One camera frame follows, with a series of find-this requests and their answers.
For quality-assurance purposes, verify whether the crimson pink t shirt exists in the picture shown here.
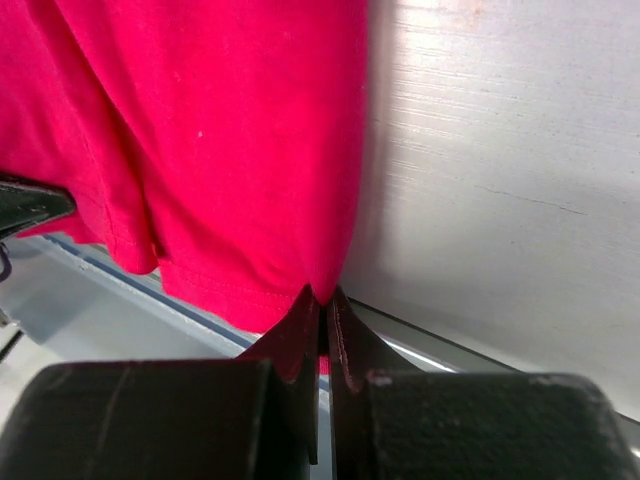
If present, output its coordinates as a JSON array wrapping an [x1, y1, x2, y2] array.
[[0, 0, 374, 374]]

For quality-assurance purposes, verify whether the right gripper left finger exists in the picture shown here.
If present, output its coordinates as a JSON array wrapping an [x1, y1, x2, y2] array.
[[1, 287, 320, 479]]

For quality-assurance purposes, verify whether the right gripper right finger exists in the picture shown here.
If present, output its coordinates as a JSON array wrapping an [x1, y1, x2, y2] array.
[[326, 291, 639, 479]]

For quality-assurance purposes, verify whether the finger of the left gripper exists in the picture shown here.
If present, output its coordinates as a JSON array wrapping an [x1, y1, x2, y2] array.
[[1, 173, 76, 240]]

